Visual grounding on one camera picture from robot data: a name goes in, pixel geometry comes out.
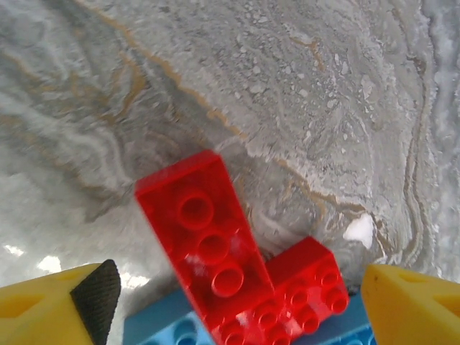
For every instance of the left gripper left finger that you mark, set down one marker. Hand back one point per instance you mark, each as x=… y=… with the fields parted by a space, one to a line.
x=43 y=309

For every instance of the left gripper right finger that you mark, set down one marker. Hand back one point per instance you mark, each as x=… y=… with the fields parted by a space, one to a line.
x=413 y=309

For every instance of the long red lego brick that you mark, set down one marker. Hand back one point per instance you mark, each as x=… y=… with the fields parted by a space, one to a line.
x=201 y=215

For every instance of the blue lego brick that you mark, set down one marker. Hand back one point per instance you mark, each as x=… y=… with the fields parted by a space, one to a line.
x=161 y=327

